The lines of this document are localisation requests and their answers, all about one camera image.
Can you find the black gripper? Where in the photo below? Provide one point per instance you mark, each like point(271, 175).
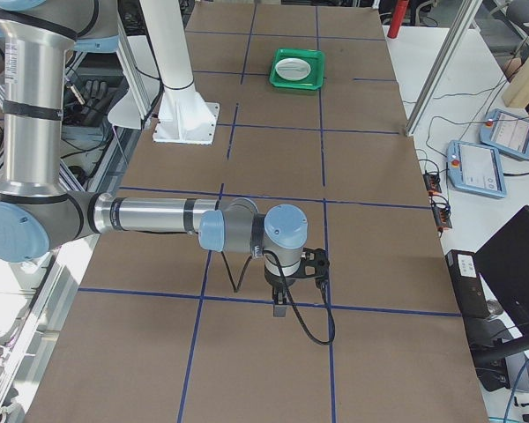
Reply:
point(277, 280)

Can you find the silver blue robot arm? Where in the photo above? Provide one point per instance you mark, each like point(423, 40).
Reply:
point(38, 34)

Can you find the orange circuit board lower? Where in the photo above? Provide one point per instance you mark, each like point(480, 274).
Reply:
point(442, 216)

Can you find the orange circuit board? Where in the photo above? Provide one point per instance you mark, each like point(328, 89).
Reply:
point(442, 216)
point(432, 183)

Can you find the black computer box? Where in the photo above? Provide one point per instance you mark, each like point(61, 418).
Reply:
point(466, 283)

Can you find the orange circuit board upper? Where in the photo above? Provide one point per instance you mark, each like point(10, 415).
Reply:
point(432, 183)

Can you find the brown paper table cover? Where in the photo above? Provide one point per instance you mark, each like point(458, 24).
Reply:
point(311, 132)

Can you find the black monitor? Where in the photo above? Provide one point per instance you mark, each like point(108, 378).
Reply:
point(503, 262)

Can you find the near blue teach pendant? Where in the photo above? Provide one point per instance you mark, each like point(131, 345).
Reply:
point(475, 168)

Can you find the blue teach pendant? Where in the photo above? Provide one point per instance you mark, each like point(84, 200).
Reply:
point(507, 132)
point(475, 168)

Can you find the green plastic tray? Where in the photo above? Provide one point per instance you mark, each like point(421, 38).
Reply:
point(313, 82)

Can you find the black glove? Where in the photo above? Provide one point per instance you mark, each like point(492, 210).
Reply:
point(86, 106)

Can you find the far blue teach pendant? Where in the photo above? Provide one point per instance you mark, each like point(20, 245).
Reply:
point(507, 132)

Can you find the red cylinder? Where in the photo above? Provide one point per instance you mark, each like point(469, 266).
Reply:
point(397, 17)

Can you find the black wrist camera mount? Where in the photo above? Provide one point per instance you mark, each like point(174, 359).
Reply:
point(315, 264)

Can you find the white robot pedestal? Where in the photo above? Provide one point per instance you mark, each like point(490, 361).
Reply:
point(184, 116)

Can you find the aluminium table edge rail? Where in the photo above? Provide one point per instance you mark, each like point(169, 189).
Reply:
point(38, 291)

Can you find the aluminium frame post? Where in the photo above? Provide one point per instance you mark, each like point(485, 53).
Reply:
point(447, 51)

